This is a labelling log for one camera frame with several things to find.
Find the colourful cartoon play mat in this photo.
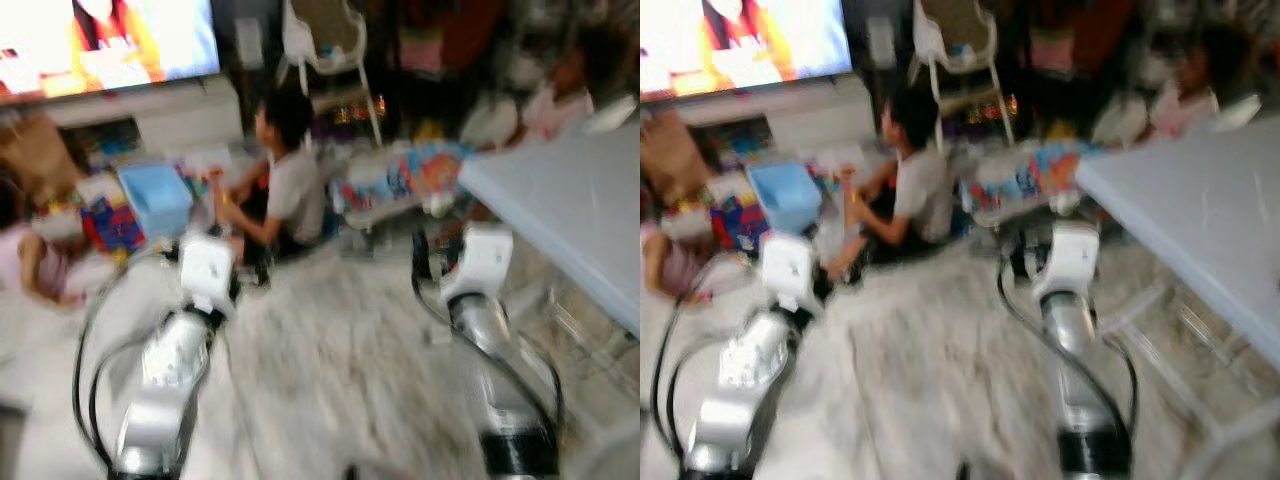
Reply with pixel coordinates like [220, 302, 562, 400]
[333, 140, 473, 219]
[958, 140, 1093, 219]

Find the boy in grey shirt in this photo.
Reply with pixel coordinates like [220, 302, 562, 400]
[208, 86, 328, 269]
[826, 86, 955, 283]

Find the white plastic chair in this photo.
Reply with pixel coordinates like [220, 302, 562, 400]
[460, 92, 638, 153]
[908, 0, 1018, 148]
[278, 0, 388, 148]
[1090, 92, 1265, 153]

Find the large white folding table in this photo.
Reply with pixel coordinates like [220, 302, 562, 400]
[457, 118, 641, 401]
[1074, 113, 1280, 441]

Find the curly-haired girl in pink shirt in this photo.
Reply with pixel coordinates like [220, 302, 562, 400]
[518, 28, 623, 143]
[1148, 24, 1253, 143]

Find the light blue plastic box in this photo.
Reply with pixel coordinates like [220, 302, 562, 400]
[746, 162, 825, 238]
[117, 162, 195, 241]

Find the child in pink clothes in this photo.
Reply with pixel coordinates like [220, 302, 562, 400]
[640, 218, 719, 308]
[0, 168, 103, 308]

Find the white television stand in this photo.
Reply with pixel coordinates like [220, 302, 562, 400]
[678, 74, 878, 153]
[40, 74, 247, 157]

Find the brown paper bag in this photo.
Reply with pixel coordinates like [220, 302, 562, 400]
[0, 108, 83, 203]
[640, 108, 713, 203]

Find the colourful printed toy box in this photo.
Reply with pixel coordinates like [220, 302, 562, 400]
[80, 194, 148, 258]
[708, 194, 773, 258]

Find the flat screen television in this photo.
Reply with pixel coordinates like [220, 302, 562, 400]
[0, 0, 223, 103]
[640, 0, 855, 103]

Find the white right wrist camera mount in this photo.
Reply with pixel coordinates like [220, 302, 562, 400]
[440, 224, 515, 306]
[1033, 221, 1102, 302]

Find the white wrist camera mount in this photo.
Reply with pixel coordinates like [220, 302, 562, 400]
[440, 224, 515, 306]
[177, 231, 240, 312]
[1033, 221, 1102, 302]
[761, 231, 827, 314]

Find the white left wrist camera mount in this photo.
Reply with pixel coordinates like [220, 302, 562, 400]
[761, 231, 827, 314]
[177, 231, 240, 312]

